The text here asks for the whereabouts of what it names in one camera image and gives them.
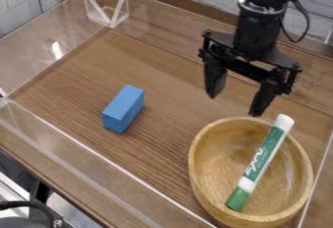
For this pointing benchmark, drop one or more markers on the clear acrylic wall panel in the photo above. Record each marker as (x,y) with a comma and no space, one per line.
(117,199)

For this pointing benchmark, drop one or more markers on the brown wooden bowl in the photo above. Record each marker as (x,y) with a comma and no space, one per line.
(220,152)

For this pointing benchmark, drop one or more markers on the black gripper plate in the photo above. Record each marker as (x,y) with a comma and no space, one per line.
(271,66)

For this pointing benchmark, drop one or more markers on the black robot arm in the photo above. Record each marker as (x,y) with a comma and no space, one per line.
(247,52)

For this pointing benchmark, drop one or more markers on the clear acrylic triangular bracket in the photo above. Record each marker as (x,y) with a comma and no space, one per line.
(105,15)

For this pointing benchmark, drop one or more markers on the green expo marker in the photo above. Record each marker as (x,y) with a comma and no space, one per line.
(259,163)

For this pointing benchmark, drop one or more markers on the blue foam block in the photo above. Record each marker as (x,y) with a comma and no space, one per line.
(123,108)

